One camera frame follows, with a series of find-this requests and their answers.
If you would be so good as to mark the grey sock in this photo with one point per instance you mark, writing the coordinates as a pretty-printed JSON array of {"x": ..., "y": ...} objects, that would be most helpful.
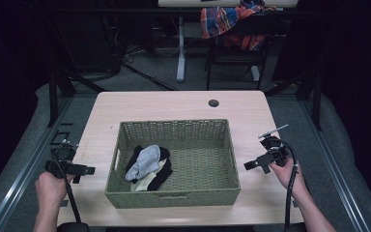
[{"x": 146, "y": 161}]

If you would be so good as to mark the pile of socks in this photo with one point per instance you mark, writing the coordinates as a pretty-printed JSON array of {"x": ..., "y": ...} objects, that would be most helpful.
[{"x": 162, "y": 175}]

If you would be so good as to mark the black chair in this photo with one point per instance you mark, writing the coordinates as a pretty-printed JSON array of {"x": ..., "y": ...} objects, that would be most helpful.
[{"x": 238, "y": 54}]

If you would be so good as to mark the person's right hand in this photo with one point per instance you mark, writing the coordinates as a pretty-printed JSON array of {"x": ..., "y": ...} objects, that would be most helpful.
[{"x": 286, "y": 177}]

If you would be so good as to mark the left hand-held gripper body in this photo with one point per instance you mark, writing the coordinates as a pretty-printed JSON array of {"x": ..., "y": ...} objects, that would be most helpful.
[{"x": 61, "y": 158}]

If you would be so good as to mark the white desk leg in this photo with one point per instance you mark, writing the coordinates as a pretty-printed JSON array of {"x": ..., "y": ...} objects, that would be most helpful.
[{"x": 181, "y": 54}]

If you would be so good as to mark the person's left hand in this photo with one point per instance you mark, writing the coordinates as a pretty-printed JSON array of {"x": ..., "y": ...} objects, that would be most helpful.
[{"x": 50, "y": 191}]

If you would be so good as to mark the black metal stand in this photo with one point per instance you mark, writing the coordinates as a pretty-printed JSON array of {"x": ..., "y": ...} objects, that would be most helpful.
[
  {"x": 316, "y": 100},
  {"x": 54, "y": 96}
]

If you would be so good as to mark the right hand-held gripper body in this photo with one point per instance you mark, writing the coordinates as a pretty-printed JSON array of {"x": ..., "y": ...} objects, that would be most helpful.
[{"x": 274, "y": 150}]

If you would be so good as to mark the green woven basket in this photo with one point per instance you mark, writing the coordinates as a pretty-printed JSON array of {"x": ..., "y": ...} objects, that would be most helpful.
[{"x": 206, "y": 167}]

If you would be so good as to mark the plaid cloth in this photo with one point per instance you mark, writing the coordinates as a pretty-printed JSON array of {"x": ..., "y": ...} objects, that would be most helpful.
[{"x": 220, "y": 19}]

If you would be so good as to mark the cream sock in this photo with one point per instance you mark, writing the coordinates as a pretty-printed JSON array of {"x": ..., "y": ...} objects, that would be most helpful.
[{"x": 141, "y": 185}]

